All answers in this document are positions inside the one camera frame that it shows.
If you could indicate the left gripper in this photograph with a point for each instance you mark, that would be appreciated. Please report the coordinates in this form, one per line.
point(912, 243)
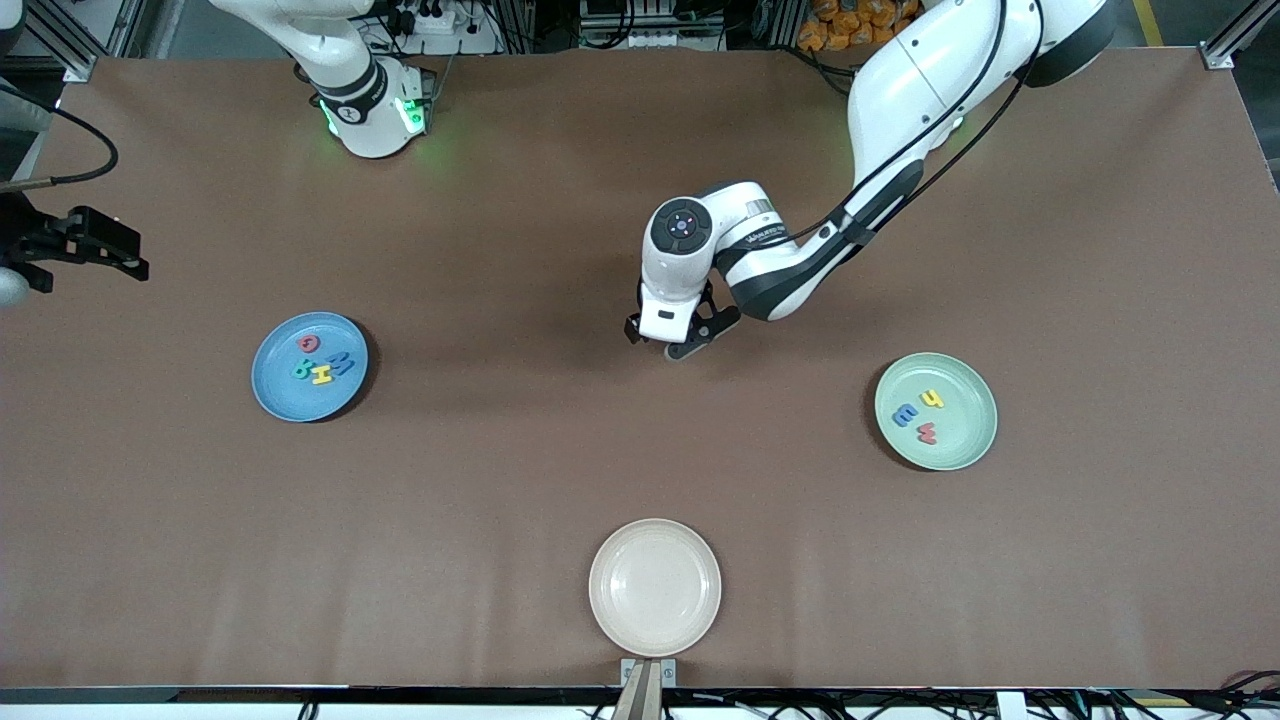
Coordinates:
point(631, 330)

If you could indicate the blue foam letter E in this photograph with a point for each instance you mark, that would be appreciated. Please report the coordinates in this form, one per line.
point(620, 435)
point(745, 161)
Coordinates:
point(906, 415)

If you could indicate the red foam letter w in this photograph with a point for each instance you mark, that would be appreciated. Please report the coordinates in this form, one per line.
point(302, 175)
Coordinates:
point(926, 434)

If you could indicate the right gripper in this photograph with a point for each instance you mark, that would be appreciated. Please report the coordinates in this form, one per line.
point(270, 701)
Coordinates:
point(38, 240)

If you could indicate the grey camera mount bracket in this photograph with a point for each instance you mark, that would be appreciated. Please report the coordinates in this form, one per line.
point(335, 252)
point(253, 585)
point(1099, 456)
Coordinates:
point(640, 700)

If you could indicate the blue foam letter M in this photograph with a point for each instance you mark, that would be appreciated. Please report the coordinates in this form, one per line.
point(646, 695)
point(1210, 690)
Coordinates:
point(342, 364)

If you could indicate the aluminium frame profile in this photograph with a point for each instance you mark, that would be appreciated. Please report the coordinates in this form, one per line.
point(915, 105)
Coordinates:
point(80, 62)
point(1222, 52)

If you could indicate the cream plate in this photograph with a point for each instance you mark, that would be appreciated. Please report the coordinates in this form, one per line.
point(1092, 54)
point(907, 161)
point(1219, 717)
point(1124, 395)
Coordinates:
point(655, 587)

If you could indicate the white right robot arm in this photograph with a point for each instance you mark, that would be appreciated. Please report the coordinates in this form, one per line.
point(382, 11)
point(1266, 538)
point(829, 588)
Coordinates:
point(365, 110)

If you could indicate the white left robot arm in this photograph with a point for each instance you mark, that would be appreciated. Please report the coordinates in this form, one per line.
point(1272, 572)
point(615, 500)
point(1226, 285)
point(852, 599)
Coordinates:
point(920, 80)

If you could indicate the green plate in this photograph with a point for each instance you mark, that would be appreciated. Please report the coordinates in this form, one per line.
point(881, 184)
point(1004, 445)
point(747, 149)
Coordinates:
point(960, 440)

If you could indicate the blue plate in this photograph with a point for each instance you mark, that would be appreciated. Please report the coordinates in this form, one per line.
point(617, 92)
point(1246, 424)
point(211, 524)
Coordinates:
point(290, 395)

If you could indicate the white power strip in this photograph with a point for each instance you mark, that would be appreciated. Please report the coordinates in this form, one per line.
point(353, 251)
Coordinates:
point(440, 20)

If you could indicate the orange mesh bag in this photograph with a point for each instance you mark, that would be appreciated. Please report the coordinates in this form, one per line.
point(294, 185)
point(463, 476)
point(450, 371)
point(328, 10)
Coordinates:
point(840, 28)

